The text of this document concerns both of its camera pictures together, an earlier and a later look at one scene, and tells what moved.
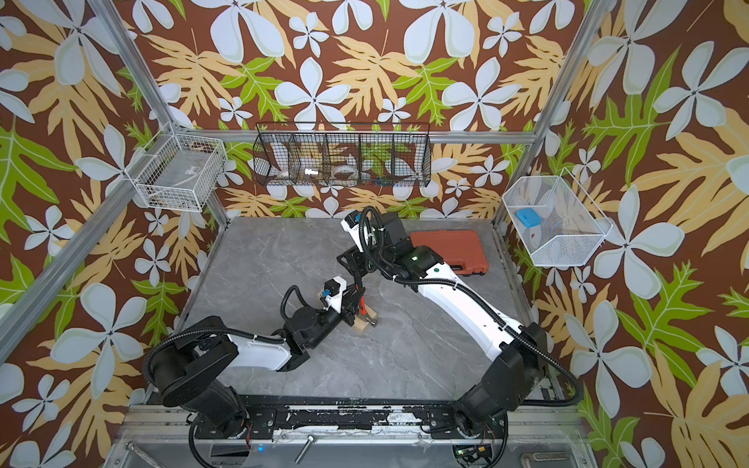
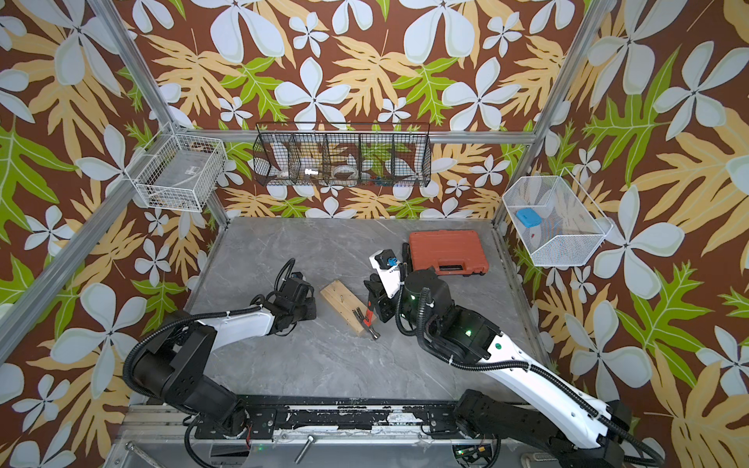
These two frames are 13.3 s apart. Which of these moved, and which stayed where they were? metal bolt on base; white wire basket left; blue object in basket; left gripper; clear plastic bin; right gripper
Moved: right gripper; left gripper
Stayed: blue object in basket; white wire basket left; metal bolt on base; clear plastic bin
